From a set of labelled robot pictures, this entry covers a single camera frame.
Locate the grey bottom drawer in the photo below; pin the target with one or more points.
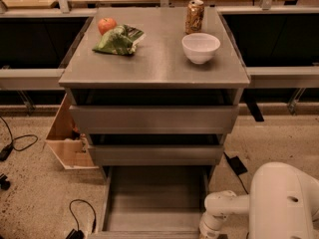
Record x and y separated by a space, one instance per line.
153 202

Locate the grey drawer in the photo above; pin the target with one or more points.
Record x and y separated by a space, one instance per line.
153 202
120 155
154 120

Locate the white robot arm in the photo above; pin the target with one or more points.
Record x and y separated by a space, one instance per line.
283 203

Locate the grey middle drawer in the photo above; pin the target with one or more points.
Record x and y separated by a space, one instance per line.
120 155

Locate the grey top drawer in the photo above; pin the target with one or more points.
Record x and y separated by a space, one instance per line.
154 120

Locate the black power adapter right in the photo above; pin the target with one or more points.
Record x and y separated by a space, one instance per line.
237 167

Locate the wooden box on floor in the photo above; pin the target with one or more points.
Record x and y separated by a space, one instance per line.
68 145

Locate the white ceramic bowl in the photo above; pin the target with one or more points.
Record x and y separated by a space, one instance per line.
200 47

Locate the green chip bag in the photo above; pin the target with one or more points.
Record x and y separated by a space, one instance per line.
122 40

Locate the black object left edge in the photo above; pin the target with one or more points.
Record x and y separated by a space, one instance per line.
4 183

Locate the golden soda can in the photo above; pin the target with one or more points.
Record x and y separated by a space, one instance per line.
194 16

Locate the red apple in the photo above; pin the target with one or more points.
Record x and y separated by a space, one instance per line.
106 24

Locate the right grey rail table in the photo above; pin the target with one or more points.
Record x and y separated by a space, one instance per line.
279 48

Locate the grey rail table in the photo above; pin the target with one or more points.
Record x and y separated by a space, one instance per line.
35 49
279 48

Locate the left grey rail table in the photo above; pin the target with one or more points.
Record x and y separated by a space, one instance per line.
35 49

